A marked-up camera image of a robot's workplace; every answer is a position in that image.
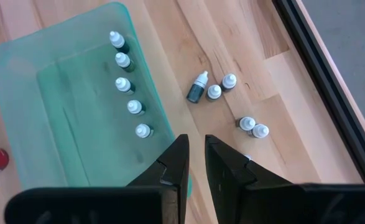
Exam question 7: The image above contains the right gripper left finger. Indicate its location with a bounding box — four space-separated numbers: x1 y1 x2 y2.
126 134 190 224

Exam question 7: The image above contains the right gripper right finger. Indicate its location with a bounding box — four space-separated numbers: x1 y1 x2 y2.
205 134 304 224

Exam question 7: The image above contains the green translucent plastic bin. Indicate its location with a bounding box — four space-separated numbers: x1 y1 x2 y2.
0 1 193 198

